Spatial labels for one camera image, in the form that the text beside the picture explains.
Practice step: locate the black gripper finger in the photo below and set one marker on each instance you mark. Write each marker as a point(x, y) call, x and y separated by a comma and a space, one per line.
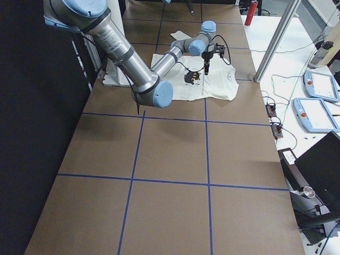
point(190, 6)
point(206, 69)

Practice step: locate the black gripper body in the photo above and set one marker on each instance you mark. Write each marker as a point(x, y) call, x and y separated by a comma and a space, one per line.
point(205, 56)

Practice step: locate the cream long-sleeve cat shirt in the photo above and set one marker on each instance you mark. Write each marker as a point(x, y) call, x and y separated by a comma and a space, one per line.
point(183, 67)

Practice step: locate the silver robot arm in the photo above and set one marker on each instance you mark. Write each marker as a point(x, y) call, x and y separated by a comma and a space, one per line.
point(169, 1)
point(94, 18)

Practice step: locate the red cylinder bottle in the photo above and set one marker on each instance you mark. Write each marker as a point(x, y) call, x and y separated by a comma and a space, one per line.
point(251, 11)

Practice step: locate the far orange connector module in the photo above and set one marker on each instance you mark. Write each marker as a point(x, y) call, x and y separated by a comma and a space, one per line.
point(271, 110)

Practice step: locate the clear water bottle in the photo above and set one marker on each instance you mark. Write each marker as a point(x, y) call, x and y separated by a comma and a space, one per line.
point(320, 54)

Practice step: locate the near teach pendant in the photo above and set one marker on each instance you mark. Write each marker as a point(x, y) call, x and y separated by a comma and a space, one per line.
point(314, 115)

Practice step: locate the teach pendant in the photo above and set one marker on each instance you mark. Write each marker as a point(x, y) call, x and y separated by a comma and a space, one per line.
point(319, 85)
point(314, 115)

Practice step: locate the far teach pendant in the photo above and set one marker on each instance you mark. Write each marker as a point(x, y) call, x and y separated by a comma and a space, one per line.
point(319, 85)

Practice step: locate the black box with white label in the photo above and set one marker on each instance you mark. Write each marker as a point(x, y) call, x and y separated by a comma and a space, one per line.
point(290, 170)

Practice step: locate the black laptop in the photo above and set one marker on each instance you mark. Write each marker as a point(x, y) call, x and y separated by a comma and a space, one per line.
point(319, 165)

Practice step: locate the steel cup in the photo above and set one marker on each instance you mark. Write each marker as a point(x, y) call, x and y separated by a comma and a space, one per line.
point(308, 192)

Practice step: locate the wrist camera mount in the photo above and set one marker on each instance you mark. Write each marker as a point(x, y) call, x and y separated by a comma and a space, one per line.
point(220, 50)

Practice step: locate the aluminium frame post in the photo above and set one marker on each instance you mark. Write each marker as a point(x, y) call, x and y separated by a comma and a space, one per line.
point(277, 37)

